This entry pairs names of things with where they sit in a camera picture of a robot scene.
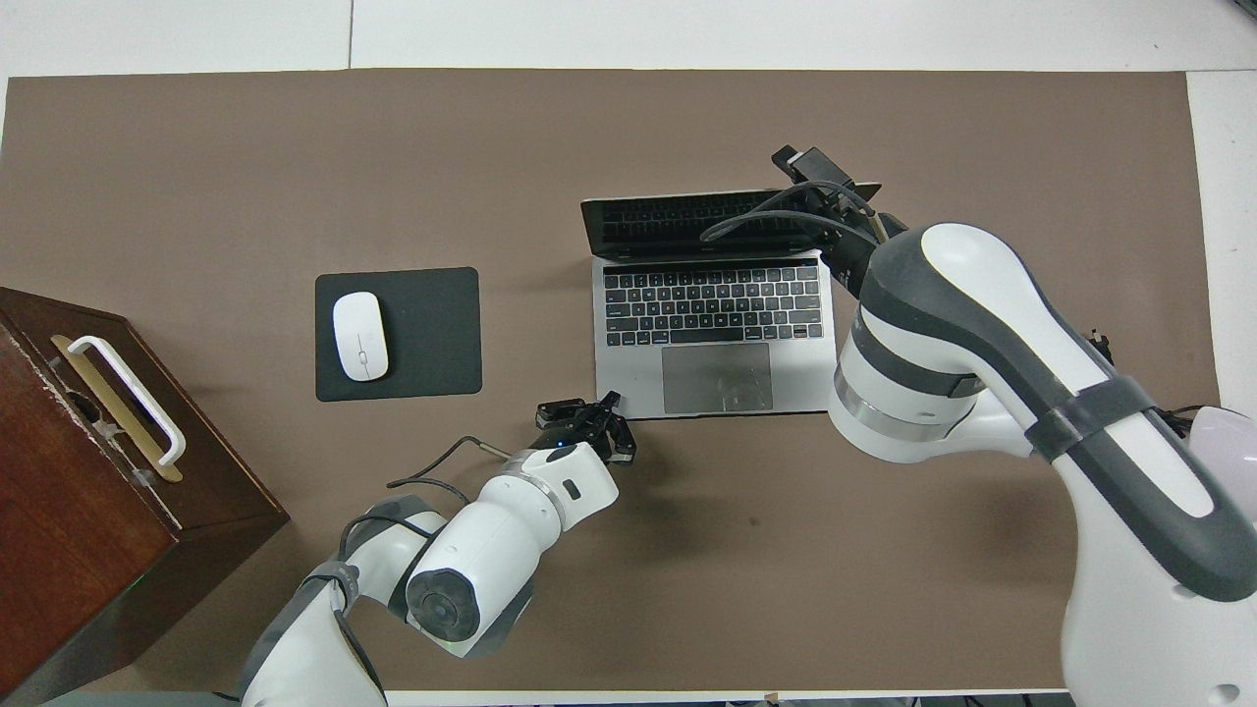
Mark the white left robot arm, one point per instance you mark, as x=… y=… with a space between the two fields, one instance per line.
x=491 y=550

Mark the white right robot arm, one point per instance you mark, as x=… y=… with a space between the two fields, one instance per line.
x=982 y=334

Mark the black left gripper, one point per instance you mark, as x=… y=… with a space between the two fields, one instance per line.
x=601 y=430

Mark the large brown table mat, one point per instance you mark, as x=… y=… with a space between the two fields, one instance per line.
x=628 y=128

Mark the black mouse pad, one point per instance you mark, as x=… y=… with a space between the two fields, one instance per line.
x=432 y=334

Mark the white desk lamp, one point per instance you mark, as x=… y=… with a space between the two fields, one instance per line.
x=1228 y=432

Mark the dark brown wooden box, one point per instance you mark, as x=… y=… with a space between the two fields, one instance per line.
x=69 y=511

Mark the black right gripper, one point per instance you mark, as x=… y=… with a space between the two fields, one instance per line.
x=845 y=257

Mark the white computer mouse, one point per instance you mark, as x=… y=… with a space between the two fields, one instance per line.
x=359 y=337

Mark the black right gripper camera box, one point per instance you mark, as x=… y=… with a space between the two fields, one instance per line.
x=820 y=167

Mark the silver grey laptop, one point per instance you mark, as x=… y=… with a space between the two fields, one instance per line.
x=638 y=383

